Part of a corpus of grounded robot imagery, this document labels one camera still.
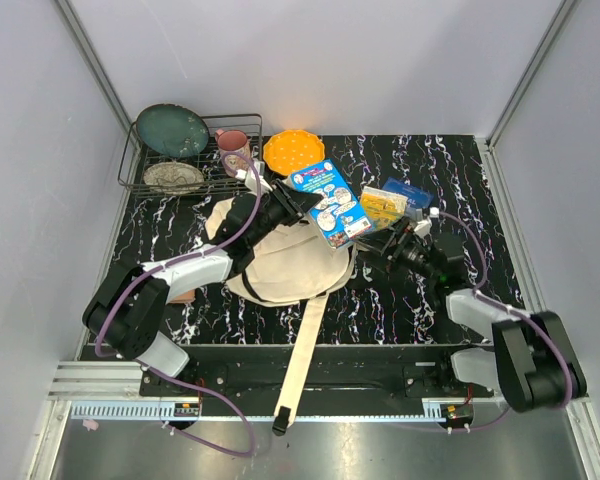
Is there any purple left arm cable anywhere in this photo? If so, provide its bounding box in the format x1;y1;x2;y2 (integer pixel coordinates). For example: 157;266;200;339
93;152;266;458

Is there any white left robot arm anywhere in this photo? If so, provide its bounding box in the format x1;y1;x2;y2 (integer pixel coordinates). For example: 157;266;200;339
82;180;322;396

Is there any salmon leather wallet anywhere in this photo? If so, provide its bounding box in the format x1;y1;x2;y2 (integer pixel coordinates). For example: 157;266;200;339
170;290;196;304

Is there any yellow polka dot plate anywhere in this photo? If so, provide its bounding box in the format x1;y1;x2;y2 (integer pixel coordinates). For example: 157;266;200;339
263;130;325;177

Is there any aluminium front rail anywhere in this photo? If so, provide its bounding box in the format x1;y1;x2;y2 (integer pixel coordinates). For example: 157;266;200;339
48;360;592;401

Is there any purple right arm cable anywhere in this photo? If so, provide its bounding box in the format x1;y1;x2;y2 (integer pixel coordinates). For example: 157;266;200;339
429;209;576;433

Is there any blue Animal Farm book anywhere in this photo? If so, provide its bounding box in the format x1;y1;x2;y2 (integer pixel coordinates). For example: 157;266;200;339
382;177;434;209

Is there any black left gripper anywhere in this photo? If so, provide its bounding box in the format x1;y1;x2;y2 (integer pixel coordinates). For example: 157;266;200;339
248;180;323;249

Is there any speckled beige plate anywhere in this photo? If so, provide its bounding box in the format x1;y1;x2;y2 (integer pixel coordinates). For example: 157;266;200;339
143;161;204;195

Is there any light blue coin book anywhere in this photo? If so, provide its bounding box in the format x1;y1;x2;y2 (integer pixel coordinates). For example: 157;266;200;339
290;160;373;249

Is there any pink ghost pattern mug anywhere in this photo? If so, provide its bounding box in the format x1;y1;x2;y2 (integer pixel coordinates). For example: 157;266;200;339
214;129;252;177

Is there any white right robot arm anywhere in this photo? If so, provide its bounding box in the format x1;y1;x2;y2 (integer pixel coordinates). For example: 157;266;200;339
355;220;587;413

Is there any grey wire dish rack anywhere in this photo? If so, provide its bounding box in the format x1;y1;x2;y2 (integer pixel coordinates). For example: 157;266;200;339
117;122;247;198

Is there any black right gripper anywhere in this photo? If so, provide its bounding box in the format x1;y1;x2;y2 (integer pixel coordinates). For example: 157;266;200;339
353;214;440;282

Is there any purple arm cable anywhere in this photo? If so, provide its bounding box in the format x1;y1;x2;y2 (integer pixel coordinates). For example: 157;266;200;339
93;152;266;458
429;209;576;433

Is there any yellow blue picture book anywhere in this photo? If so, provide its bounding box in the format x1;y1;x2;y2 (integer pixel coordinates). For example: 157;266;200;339
360;186;408;230

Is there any cream canvas backpack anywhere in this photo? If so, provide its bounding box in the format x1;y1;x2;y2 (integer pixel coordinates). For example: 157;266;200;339
227;223;356;436

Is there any dark teal plate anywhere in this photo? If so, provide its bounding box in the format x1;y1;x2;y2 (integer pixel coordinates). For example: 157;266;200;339
135;104;210;159

